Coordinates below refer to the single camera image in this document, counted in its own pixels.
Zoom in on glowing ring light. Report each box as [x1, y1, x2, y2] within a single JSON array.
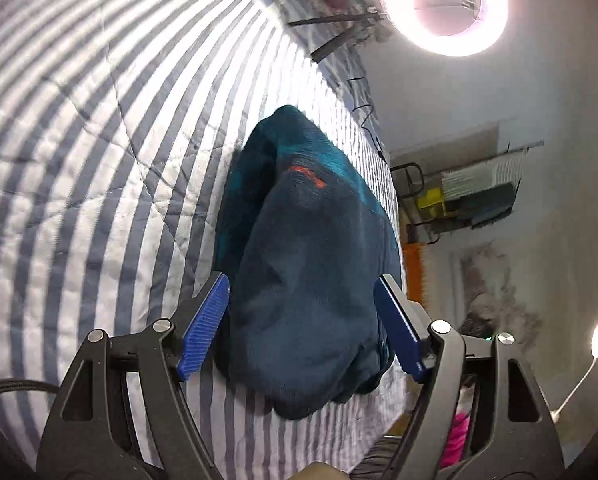
[[380, 0, 509, 58]]

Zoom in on black ring light cable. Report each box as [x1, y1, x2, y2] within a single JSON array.
[[345, 75, 390, 164]]

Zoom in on teal plaid fleece jacket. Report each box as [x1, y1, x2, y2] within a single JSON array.
[[214, 105, 401, 419]]

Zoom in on orange bench with white cover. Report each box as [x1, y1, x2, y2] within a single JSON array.
[[402, 243, 426, 307]]

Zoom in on dark hanging clothes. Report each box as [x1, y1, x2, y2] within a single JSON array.
[[451, 183, 517, 231]]

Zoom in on grey striped quilt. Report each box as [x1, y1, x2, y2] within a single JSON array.
[[0, 0, 411, 480]]

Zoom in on yellow box on rack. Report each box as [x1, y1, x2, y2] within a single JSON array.
[[416, 188, 446, 219]]

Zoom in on black metal clothes rack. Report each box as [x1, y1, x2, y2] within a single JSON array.
[[390, 141, 544, 245]]

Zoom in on black mini tripod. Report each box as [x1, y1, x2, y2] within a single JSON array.
[[287, 6, 386, 65]]

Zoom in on wall map poster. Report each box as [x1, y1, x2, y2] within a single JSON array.
[[459, 243, 543, 352]]

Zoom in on striped white hanging towel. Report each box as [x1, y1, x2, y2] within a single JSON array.
[[441, 152, 526, 200]]

